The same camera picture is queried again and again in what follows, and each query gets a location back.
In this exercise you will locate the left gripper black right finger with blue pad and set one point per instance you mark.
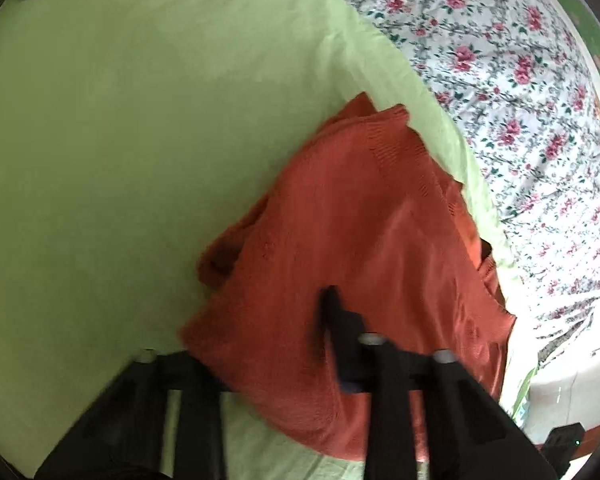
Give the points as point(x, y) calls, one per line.
point(468, 435)

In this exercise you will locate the light green bed sheet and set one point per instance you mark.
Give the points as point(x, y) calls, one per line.
point(132, 133)

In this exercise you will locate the white rose-print floral quilt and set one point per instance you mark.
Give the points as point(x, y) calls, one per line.
point(512, 77)

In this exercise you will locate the orange knit sweater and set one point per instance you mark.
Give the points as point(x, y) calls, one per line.
point(365, 208)

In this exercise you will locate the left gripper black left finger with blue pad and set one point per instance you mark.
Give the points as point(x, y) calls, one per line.
point(121, 434)

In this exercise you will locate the black camera box green light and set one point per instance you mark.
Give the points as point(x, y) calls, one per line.
point(560, 446)

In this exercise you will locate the brown wooden bed frame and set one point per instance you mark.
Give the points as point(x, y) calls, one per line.
point(589, 443)

